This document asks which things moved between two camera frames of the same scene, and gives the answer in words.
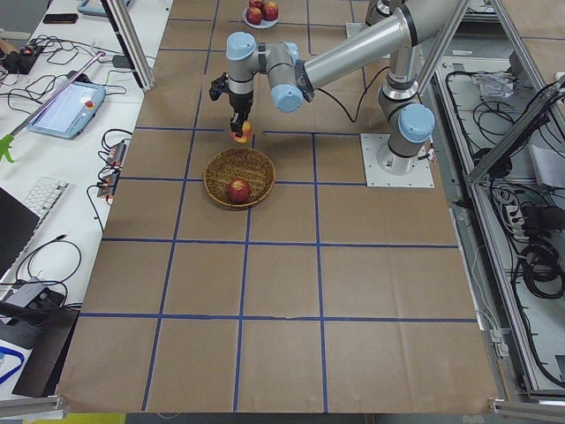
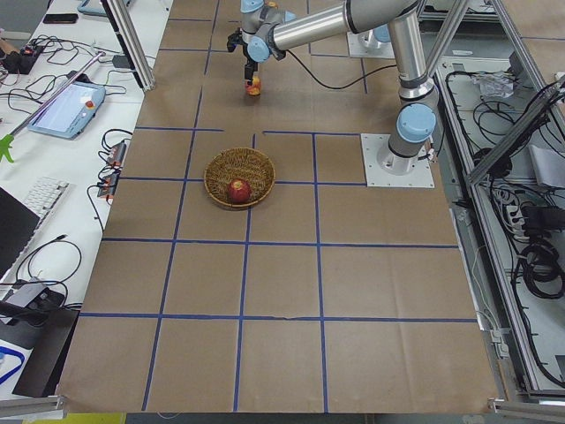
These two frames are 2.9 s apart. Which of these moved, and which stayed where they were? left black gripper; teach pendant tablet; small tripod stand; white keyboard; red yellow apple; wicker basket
Moved: left black gripper; red yellow apple
Stayed: wicker basket; teach pendant tablet; white keyboard; small tripod stand
